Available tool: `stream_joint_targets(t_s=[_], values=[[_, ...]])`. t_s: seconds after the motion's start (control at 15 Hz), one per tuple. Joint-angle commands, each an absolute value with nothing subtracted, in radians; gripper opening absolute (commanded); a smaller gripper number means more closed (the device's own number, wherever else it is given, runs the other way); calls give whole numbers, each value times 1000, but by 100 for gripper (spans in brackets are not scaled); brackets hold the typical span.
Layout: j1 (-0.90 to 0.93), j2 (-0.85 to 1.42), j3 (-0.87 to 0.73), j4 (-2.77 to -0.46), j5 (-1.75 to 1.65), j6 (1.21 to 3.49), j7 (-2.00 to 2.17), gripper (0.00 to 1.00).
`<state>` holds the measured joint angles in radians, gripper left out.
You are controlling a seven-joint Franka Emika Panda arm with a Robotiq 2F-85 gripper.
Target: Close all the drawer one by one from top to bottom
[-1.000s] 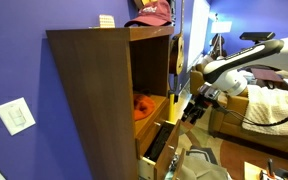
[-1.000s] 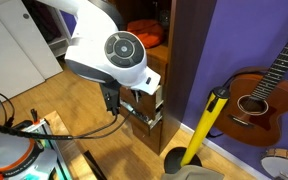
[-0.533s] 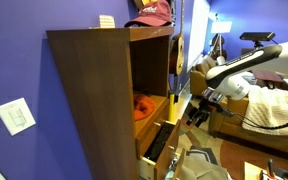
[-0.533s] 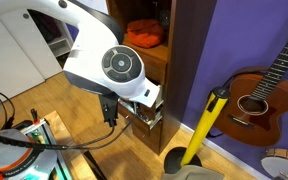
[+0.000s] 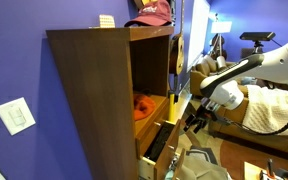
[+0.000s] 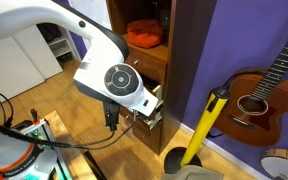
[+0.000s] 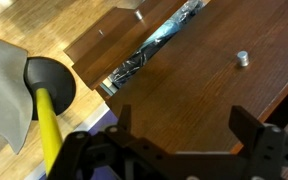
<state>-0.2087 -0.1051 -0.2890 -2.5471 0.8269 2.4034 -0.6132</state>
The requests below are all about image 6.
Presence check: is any white closet shelf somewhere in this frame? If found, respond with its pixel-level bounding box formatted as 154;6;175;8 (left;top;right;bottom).
37;23;74;63

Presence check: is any grey cloth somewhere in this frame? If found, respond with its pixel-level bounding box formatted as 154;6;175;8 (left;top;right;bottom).
160;164;225;180

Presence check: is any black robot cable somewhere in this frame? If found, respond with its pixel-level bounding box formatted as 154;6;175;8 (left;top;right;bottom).
0;85;136;150

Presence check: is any brown drawer holding black bag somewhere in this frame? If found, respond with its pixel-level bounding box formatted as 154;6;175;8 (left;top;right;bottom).
140;74;166;111

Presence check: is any yellow stanchion with black base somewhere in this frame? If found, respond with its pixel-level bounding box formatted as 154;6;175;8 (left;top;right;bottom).
163;86;232;175

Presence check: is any brown drawer holding silver bag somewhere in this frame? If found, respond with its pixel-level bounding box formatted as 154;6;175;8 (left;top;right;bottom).
118;104;164;135

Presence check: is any black table base bar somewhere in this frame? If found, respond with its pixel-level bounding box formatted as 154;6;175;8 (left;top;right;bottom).
83;149;108;180

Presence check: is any white baseboard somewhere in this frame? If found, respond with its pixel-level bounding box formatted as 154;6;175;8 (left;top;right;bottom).
179;123;272;180

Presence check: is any aluminium frame control box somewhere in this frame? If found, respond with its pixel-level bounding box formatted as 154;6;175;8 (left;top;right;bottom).
18;118;73;180

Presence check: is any dark brown wooden cabinet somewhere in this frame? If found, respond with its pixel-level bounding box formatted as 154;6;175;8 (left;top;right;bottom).
106;0;218;156

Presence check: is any small dark jar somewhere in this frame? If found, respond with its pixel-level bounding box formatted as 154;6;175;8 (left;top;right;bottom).
157;9;172;29

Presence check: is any small black clamp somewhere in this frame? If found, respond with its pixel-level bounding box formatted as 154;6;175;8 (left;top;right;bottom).
30;108;40;125

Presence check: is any orange knit beanie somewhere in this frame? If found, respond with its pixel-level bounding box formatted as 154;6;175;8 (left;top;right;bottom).
127;18;167;49

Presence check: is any brown acoustic guitar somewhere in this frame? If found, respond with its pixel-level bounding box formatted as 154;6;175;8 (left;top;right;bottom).
213;19;288;148

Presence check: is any banjo with white head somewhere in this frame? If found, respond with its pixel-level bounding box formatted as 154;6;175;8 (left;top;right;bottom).
260;148;288;180

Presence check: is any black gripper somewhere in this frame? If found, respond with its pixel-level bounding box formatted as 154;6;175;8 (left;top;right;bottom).
103;100;121;132

